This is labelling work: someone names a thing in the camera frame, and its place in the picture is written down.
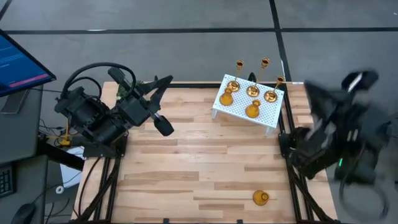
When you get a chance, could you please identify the short brass candlestick holder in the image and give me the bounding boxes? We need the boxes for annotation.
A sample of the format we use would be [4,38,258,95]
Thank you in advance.
[264,75,285,103]

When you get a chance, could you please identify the white paper sheet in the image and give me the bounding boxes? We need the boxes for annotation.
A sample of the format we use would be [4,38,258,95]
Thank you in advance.
[58,146,85,189]

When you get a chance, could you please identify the yellow cable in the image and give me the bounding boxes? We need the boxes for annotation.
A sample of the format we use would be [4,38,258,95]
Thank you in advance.
[58,116,72,147]

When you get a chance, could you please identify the black aluminium table frame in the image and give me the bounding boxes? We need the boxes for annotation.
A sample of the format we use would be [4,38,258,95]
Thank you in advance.
[73,74,343,224]

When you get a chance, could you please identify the green potted plant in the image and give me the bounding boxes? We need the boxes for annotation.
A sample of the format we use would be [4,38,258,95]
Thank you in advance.
[116,81,144,101]

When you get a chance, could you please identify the medium brass candlestick holder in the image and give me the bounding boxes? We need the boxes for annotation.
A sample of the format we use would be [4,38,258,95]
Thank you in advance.
[226,60,245,93]

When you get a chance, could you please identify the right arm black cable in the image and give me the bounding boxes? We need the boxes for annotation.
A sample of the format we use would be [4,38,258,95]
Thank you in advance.
[338,146,391,221]

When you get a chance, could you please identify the black computer mouse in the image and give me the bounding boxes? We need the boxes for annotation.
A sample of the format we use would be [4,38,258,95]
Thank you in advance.
[11,202,37,224]

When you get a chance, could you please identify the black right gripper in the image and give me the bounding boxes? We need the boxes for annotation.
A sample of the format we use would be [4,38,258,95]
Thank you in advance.
[303,70,390,151]

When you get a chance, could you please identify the white perforated metal shelf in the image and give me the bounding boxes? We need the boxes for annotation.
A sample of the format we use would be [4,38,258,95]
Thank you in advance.
[212,73,285,138]

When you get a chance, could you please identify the black desk support bar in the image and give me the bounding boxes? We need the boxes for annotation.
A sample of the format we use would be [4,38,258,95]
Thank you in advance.
[36,139,85,171]

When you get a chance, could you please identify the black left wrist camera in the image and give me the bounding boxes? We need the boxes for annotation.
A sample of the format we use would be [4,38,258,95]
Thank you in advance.
[107,66,131,90]

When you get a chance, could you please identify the black keyboard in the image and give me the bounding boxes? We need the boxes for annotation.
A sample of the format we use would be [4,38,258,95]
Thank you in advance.
[0,167,15,198]

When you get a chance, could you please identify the amber glass candle holder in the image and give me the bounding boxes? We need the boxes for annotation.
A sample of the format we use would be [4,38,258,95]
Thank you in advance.
[244,99,261,119]
[252,189,270,207]
[219,86,234,107]

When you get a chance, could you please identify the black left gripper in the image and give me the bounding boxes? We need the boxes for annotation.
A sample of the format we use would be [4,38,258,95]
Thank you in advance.
[119,74,175,138]

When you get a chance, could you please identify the computer monitor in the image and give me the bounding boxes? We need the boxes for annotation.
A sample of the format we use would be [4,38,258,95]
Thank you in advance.
[0,29,57,114]

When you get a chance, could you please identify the tall brass candlestick holder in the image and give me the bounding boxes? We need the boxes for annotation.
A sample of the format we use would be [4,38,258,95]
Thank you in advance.
[246,57,271,98]

